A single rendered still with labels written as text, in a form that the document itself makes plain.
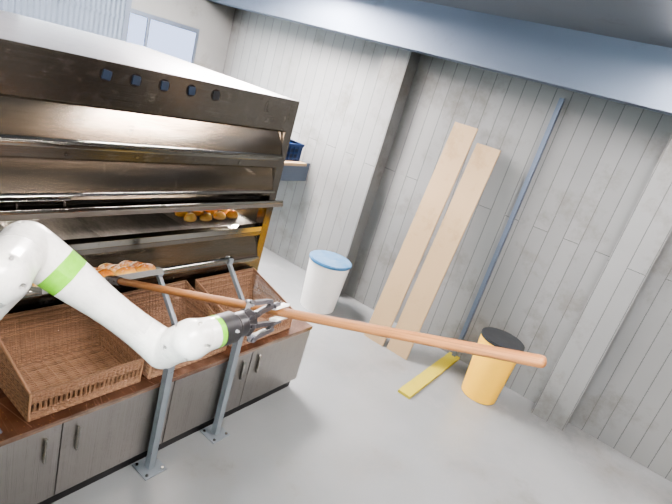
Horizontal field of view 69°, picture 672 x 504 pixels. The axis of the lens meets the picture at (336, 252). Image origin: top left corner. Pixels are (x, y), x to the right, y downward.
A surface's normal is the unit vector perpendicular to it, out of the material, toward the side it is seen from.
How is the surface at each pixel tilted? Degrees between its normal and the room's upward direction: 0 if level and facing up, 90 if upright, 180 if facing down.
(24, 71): 90
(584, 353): 90
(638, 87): 90
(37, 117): 70
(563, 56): 90
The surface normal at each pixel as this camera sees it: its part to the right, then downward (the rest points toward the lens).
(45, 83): 0.76, 0.41
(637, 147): -0.58, 0.11
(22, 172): 0.81, 0.07
